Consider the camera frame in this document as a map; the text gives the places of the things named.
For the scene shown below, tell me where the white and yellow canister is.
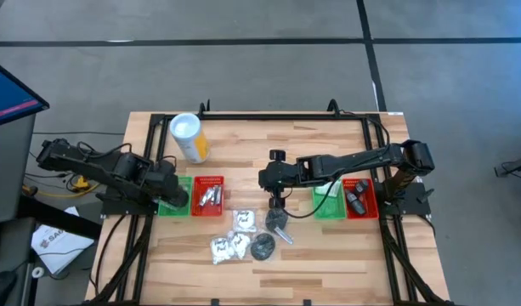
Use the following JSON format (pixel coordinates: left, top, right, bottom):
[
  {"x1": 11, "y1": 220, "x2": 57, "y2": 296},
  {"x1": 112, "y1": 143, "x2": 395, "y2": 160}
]
[{"x1": 169, "y1": 112, "x2": 211, "y2": 165}]

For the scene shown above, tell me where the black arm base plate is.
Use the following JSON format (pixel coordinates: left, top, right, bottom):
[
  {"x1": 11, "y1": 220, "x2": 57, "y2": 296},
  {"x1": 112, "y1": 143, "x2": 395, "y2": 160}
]
[
  {"x1": 377, "y1": 181, "x2": 435, "y2": 217},
  {"x1": 99, "y1": 181, "x2": 160, "y2": 217}
]

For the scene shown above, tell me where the black aluminium rig frame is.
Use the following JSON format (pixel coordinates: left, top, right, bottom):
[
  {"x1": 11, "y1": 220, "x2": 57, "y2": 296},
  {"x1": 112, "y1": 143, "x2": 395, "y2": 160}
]
[{"x1": 83, "y1": 98, "x2": 452, "y2": 306}]

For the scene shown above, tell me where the yellow cable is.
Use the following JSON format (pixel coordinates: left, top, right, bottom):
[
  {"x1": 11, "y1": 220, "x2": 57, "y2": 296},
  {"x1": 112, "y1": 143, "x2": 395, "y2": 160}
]
[{"x1": 21, "y1": 172, "x2": 104, "y2": 200}]

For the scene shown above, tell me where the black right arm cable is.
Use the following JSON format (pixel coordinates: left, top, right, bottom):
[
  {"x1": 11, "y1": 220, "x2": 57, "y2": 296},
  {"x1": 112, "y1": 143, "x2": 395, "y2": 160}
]
[{"x1": 280, "y1": 167, "x2": 344, "y2": 220}]

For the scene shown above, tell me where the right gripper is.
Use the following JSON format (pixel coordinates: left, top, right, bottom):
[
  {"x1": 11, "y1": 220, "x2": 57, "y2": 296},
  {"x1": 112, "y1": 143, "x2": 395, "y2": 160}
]
[{"x1": 259, "y1": 150, "x2": 299, "y2": 210}]

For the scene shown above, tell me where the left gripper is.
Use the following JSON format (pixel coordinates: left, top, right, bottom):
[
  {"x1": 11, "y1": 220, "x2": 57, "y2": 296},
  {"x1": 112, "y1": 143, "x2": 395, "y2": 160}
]
[{"x1": 151, "y1": 168, "x2": 190, "y2": 209}]

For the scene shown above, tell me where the grey stand leg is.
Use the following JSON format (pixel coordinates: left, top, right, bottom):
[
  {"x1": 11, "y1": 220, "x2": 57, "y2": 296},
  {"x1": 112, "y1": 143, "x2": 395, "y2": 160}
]
[{"x1": 493, "y1": 151, "x2": 521, "y2": 184}]

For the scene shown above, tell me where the white printed paper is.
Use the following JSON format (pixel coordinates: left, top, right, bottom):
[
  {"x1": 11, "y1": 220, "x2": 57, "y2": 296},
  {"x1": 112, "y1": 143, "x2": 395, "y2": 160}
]
[{"x1": 30, "y1": 207, "x2": 95, "y2": 275}]

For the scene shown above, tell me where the black floor cable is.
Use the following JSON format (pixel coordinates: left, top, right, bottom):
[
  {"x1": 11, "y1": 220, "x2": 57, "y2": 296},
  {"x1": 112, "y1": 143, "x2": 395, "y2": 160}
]
[{"x1": 31, "y1": 130, "x2": 126, "y2": 137}]

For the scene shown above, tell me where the monitor with blue screen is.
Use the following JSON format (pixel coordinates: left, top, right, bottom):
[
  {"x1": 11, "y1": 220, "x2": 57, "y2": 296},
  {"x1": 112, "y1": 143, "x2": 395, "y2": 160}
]
[{"x1": 0, "y1": 56, "x2": 51, "y2": 129}]

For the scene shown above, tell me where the red plastic basket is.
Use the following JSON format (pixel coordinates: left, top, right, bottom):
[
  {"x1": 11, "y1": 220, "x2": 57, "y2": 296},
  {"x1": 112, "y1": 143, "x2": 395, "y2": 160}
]
[
  {"x1": 191, "y1": 175, "x2": 225, "y2": 218},
  {"x1": 342, "y1": 177, "x2": 379, "y2": 220}
]

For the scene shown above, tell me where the green plastic basket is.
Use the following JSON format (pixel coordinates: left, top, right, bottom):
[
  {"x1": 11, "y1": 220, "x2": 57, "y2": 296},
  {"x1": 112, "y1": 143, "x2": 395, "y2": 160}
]
[
  {"x1": 157, "y1": 175, "x2": 194, "y2": 218},
  {"x1": 311, "y1": 176, "x2": 348, "y2": 221}
]

